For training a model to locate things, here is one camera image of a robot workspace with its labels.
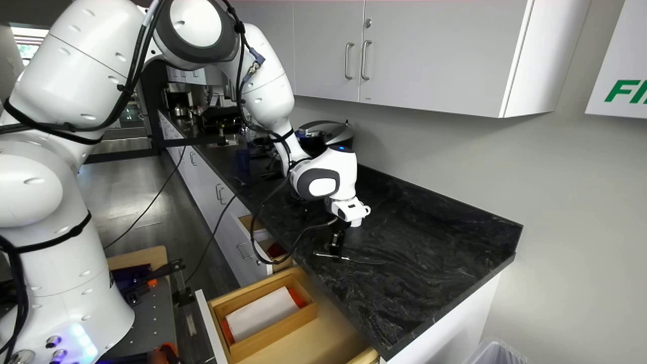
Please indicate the open lower drawer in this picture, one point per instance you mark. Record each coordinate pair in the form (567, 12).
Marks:
(255, 253)

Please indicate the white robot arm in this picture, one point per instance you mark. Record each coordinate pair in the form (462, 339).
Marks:
(58, 117)

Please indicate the robot base table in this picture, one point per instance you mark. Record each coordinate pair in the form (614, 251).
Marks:
(146, 279)

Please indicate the open upper wooden drawer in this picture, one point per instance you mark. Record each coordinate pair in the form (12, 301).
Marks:
(314, 334)

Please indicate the white liner in drawer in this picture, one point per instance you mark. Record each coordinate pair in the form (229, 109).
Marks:
(262, 313)

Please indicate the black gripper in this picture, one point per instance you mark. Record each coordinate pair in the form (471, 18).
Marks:
(339, 235)

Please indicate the white upper cabinets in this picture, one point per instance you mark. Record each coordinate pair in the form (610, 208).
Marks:
(471, 57)

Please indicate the white sign green letters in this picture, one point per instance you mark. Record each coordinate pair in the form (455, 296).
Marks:
(622, 83)

